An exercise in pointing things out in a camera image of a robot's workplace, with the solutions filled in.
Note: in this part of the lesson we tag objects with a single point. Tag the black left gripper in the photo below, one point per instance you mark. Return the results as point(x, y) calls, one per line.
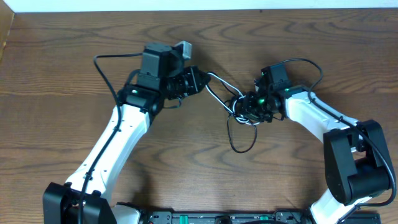
point(196, 81)

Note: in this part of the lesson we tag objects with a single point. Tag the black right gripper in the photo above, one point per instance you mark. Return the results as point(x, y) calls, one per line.
point(244, 109)

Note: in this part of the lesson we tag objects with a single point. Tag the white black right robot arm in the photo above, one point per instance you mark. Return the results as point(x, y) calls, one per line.
point(358, 167)

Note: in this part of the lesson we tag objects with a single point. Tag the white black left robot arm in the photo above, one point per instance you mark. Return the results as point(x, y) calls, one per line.
point(85, 195)

